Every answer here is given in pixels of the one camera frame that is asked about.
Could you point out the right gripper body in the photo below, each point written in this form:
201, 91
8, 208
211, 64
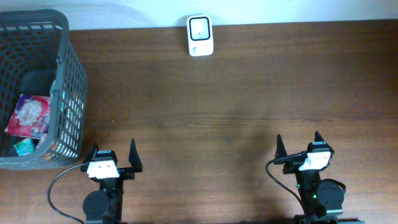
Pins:
293, 167

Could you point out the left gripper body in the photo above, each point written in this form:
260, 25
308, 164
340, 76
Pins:
125, 173

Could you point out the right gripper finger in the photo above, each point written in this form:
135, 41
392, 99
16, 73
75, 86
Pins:
318, 137
280, 148

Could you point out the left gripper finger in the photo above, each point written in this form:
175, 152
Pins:
92, 153
134, 158

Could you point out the teal wet wipes pouch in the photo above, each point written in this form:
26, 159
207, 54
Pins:
25, 147

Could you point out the red purple tissue pack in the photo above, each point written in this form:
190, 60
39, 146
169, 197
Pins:
31, 117

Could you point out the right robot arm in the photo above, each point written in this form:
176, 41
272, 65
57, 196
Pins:
320, 199

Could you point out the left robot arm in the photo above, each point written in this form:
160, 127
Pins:
105, 205

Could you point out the white barcode scanner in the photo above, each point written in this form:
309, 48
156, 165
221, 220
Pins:
200, 36

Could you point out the dark grey plastic basket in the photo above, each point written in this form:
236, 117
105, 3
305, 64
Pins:
37, 58

